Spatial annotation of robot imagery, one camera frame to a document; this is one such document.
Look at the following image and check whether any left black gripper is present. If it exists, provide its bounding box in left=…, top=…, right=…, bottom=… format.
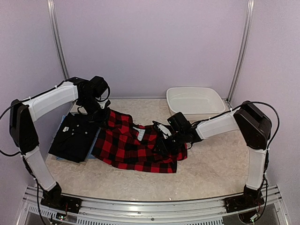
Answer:
left=79, top=95, right=112, bottom=129

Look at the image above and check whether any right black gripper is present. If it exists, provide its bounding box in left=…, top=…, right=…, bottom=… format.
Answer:
left=151, top=130, right=185, bottom=155

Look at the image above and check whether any red black plaid shirt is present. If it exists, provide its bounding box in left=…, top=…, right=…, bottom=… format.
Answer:
left=91, top=110, right=188, bottom=173

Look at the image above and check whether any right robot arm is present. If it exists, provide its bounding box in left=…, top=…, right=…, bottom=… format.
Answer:
left=153, top=101, right=272, bottom=208

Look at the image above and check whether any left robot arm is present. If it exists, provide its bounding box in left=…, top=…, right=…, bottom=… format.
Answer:
left=9, top=76, right=110, bottom=209

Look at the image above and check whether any black folded shirt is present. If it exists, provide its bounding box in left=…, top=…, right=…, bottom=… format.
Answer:
left=49, top=113, right=99, bottom=163

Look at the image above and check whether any light blue folded shirt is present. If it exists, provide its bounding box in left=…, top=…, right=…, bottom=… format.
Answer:
left=55, top=114, right=102, bottom=162

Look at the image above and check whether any white plastic tub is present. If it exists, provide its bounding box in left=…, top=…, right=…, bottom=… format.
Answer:
left=166, top=87, right=228, bottom=121

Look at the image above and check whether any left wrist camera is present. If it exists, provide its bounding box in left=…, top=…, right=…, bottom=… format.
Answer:
left=98, top=99, right=111, bottom=109

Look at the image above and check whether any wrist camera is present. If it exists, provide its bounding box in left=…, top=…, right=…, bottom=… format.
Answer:
left=153, top=121, right=172, bottom=139
left=98, top=99, right=111, bottom=109

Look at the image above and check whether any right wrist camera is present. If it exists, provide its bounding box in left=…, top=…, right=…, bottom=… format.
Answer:
left=153, top=121, right=172, bottom=139

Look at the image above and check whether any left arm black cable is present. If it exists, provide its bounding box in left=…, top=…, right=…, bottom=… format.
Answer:
left=0, top=82, right=112, bottom=157

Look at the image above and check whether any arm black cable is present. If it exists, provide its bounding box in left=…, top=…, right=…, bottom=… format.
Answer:
left=186, top=101, right=281, bottom=150
left=0, top=82, right=112, bottom=157

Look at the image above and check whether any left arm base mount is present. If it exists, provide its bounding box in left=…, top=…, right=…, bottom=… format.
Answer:
left=41, top=195, right=82, bottom=214

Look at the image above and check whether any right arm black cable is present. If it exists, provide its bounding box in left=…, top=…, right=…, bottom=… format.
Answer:
left=186, top=101, right=281, bottom=150

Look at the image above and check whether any front aluminium rail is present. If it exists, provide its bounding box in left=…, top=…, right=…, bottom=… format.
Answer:
left=16, top=186, right=291, bottom=225

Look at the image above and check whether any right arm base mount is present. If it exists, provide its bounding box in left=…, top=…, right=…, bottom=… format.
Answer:
left=224, top=194, right=265, bottom=213

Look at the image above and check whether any left aluminium frame post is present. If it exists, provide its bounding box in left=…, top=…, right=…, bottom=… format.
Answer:
left=46, top=0, right=70, bottom=80

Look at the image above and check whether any aluminium frame post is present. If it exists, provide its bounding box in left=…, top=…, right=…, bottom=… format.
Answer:
left=46, top=0, right=70, bottom=80
left=226, top=0, right=255, bottom=105

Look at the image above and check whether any right aluminium frame post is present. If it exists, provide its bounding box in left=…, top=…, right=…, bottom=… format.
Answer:
left=226, top=0, right=255, bottom=105

